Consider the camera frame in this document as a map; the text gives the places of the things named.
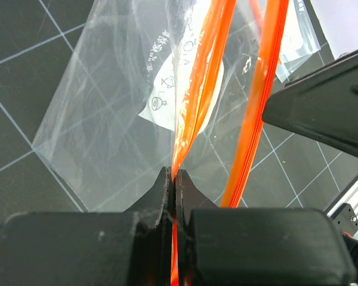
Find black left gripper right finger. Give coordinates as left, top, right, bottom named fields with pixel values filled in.
left=175, top=170, right=357, bottom=285

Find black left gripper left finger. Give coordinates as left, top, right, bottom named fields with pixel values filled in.
left=0, top=167, right=174, bottom=285

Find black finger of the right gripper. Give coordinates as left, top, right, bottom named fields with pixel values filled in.
left=262, top=49, right=358, bottom=158

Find clear zip bag orange zipper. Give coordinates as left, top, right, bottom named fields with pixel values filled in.
left=33, top=1, right=293, bottom=285

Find spare clear zip bag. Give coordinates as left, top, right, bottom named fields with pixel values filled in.
left=276, top=0, right=320, bottom=83

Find black grid cutting mat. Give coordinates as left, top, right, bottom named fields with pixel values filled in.
left=0, top=1, right=358, bottom=224

